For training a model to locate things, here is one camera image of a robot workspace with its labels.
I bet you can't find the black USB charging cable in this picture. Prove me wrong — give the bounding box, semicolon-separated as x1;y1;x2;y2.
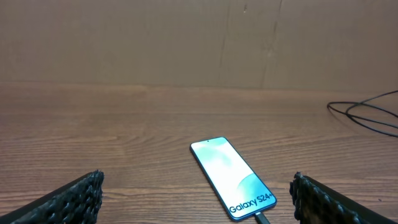
254;90;398;224

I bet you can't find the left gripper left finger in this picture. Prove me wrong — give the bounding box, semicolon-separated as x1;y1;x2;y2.
1;170;104;224

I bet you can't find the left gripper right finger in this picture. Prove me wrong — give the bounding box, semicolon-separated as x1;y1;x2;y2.
289;172;397;224

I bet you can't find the Samsung Galaxy smartphone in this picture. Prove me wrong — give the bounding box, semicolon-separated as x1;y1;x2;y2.
190;137;277;222

